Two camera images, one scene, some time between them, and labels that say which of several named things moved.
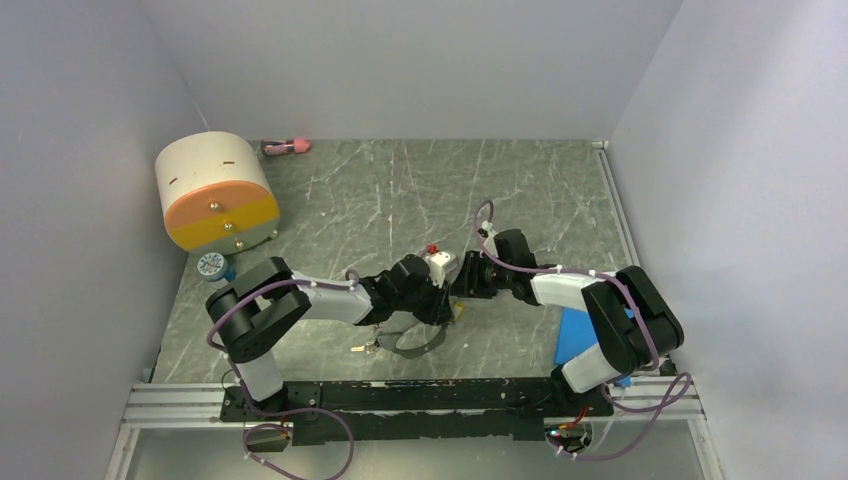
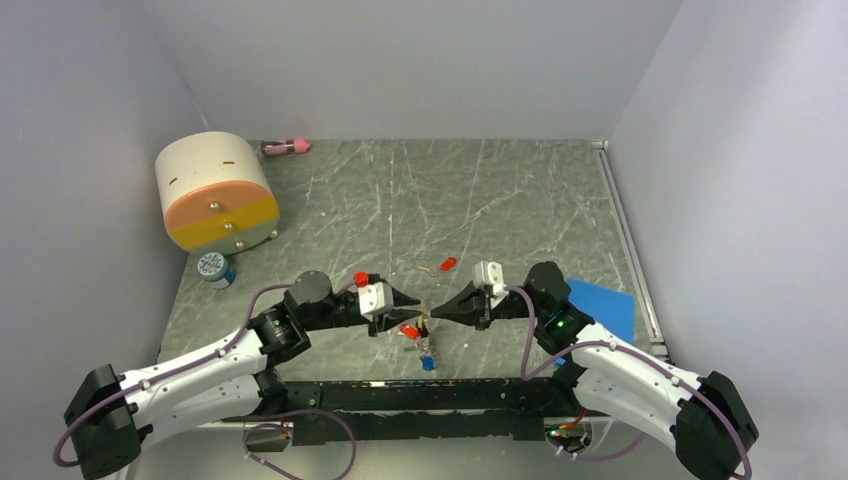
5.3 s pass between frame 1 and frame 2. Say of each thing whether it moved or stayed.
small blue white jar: stayed
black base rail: stayed
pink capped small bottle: stayed
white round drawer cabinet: stayed
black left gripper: moved
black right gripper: moved
